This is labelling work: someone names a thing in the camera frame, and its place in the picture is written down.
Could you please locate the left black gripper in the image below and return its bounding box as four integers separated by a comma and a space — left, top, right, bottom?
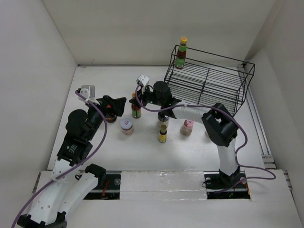
85, 95, 126, 140

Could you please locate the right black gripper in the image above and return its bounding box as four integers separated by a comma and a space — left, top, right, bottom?
129, 84, 163, 108

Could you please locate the green label sauce bottle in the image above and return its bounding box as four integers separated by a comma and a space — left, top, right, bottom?
131, 103, 142, 119
175, 37, 188, 69

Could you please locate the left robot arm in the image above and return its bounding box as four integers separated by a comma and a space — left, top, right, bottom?
12, 90, 126, 228

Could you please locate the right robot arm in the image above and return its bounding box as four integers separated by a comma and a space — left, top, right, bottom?
129, 81, 241, 192

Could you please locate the red lid dark sauce jar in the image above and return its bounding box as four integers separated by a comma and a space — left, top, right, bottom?
106, 115, 117, 123

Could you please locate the white lid glass jar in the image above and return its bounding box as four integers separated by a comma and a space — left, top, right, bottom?
120, 118, 133, 135

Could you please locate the black cap spice shaker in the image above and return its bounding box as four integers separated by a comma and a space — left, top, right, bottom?
157, 112, 170, 129

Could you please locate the small yellow label bottle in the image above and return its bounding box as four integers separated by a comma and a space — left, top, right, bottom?
158, 125, 167, 143

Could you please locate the pink cap spice jar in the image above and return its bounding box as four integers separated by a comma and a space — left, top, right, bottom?
180, 119, 194, 136

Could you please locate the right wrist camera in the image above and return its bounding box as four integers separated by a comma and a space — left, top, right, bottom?
136, 74, 150, 91

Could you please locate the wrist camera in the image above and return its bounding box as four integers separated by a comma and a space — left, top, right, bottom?
136, 74, 150, 91
76, 85, 95, 100

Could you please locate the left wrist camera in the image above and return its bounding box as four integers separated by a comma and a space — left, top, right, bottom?
76, 85, 95, 100

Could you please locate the black wire rack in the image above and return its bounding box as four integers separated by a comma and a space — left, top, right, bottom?
164, 45, 255, 115

